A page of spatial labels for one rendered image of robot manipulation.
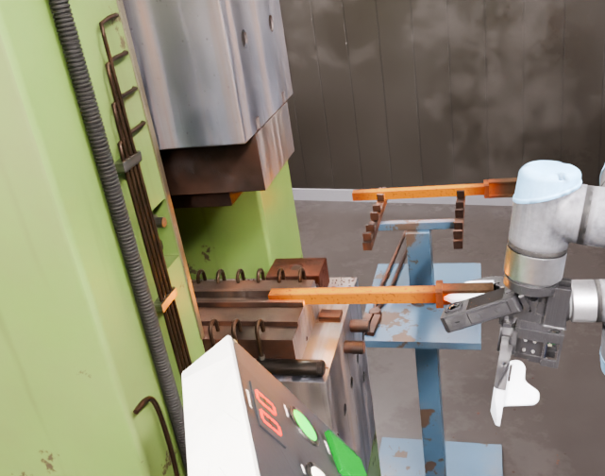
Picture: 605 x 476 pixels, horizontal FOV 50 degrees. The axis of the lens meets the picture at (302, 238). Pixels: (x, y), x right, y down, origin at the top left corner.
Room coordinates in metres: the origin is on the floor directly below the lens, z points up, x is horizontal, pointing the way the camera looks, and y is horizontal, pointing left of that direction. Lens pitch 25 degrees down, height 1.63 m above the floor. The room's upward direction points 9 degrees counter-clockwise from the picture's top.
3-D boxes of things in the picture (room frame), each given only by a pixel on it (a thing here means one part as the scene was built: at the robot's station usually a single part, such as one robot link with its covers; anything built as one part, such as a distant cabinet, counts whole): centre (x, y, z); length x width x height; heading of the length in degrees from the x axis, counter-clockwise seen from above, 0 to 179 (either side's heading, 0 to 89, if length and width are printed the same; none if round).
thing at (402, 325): (1.49, -0.30, 0.70); 0.40 x 0.30 x 0.02; 162
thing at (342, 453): (0.63, -0.01, 1.01); 0.07 x 0.05 x 0.07; 8
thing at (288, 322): (1.14, 0.22, 0.96); 0.42 x 0.20 x 0.09; 73
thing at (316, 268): (1.26, 0.02, 0.95); 0.12 x 0.09 x 0.07; 73
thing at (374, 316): (1.64, -0.24, 0.71); 0.60 x 0.04 x 0.01; 157
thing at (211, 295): (1.16, 0.21, 0.99); 0.42 x 0.05 x 0.01; 73
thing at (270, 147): (1.14, 0.22, 1.32); 0.42 x 0.20 x 0.10; 73
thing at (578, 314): (0.96, -0.47, 0.99); 0.08 x 0.05 x 0.08; 163
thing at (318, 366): (1.01, 0.19, 0.93); 0.40 x 0.03 x 0.03; 73
